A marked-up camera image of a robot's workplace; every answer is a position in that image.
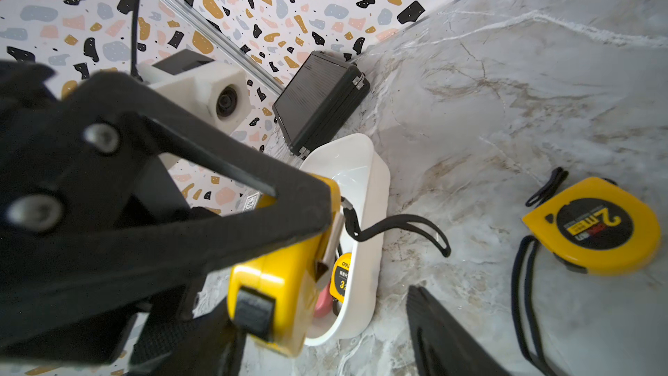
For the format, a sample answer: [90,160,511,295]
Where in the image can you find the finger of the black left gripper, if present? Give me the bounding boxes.
[1,61,332,365]

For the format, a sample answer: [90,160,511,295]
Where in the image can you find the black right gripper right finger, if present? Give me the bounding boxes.
[406,285,508,376]

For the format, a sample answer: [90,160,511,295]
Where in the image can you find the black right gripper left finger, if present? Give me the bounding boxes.
[127,300,246,375]

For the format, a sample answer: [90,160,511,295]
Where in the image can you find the yellow 3m tape measure large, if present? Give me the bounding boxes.
[226,173,452,359]

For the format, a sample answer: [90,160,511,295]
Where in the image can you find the yellow 2m tape measure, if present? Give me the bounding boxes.
[511,167,661,375]

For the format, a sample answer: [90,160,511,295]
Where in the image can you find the pink tape measure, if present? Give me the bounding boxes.
[314,283,337,319]

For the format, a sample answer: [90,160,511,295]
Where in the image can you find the yellow 3m tape measure lower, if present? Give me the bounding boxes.
[329,252,352,304]

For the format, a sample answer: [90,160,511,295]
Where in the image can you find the white storage box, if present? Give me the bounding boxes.
[300,133,391,346]

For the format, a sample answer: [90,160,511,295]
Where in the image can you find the black flat case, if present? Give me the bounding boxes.
[272,52,371,159]

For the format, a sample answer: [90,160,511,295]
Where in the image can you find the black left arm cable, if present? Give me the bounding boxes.
[129,0,146,82]

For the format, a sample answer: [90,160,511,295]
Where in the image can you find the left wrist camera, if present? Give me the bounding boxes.
[121,50,257,180]

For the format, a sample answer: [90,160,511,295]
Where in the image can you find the aluminium left corner post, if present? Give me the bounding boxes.
[161,0,284,95]

